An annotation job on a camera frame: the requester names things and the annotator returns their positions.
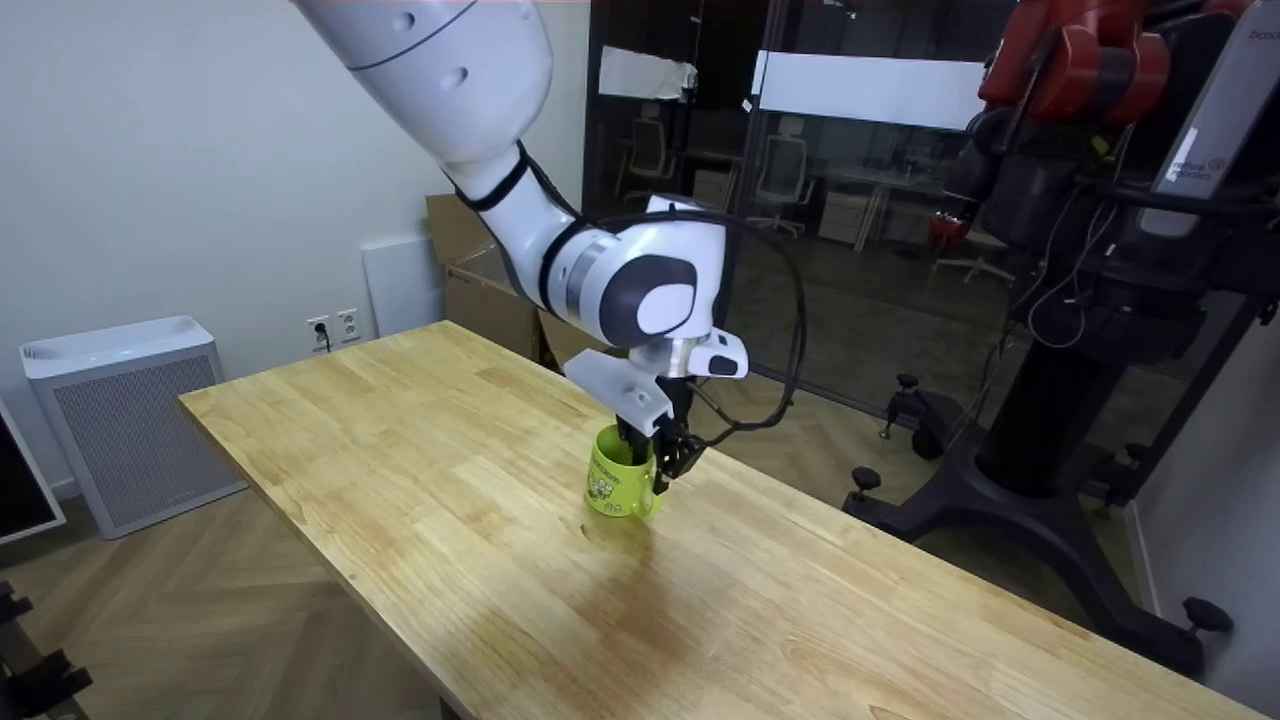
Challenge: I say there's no black monitor edge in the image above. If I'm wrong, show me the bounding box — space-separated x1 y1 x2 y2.
0 412 65 545

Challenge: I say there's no white wall outlet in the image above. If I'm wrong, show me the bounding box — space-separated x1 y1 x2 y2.
307 309 365 351

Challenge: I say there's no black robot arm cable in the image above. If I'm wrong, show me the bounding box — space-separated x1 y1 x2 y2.
663 204 814 451

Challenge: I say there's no white wall panel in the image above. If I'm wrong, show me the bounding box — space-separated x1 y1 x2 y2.
360 235 444 335

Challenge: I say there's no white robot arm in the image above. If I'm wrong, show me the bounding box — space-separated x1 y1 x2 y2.
293 0 747 490

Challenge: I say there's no black tripod part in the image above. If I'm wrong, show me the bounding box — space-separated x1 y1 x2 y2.
0 578 93 720

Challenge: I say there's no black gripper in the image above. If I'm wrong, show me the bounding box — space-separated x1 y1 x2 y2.
565 326 747 490

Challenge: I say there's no yellow-green mug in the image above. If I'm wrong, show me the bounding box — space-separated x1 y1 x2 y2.
583 425 660 519

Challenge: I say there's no red and black robot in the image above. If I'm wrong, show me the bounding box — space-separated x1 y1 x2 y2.
846 0 1280 675

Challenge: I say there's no open cardboard box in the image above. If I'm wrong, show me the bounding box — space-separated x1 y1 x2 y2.
423 195 591 369

